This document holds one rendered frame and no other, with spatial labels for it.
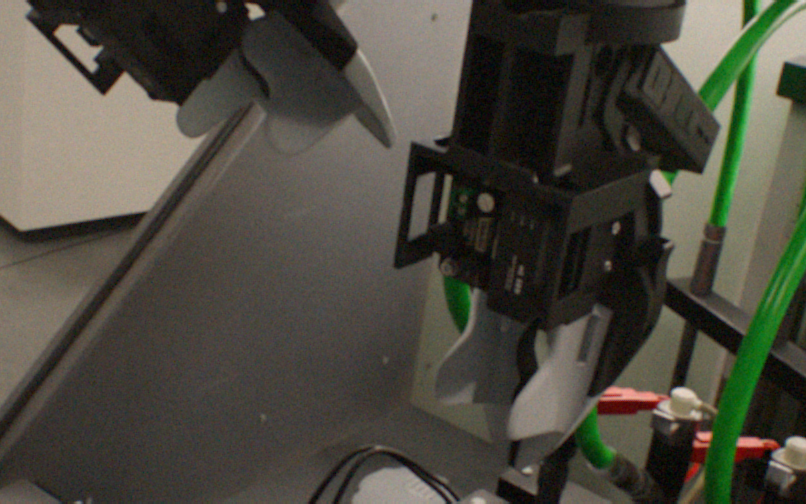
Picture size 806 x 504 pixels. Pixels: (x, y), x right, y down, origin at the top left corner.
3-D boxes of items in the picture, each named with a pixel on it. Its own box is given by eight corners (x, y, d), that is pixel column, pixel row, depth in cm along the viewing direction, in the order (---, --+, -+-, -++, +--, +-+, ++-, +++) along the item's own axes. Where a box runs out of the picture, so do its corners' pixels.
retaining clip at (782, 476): (786, 489, 79) (791, 471, 78) (760, 477, 80) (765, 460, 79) (805, 470, 81) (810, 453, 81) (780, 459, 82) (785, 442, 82)
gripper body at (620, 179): (383, 281, 50) (427, -28, 46) (503, 233, 57) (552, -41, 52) (550, 353, 46) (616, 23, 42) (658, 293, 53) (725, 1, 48)
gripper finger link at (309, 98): (336, 219, 61) (188, 89, 58) (404, 125, 63) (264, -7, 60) (365, 215, 58) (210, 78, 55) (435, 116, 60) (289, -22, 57)
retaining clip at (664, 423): (668, 436, 83) (672, 419, 82) (644, 425, 84) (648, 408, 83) (690, 419, 85) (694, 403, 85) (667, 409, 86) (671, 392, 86)
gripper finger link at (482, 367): (393, 473, 55) (424, 275, 51) (472, 427, 59) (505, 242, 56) (452, 505, 53) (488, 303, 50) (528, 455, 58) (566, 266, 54)
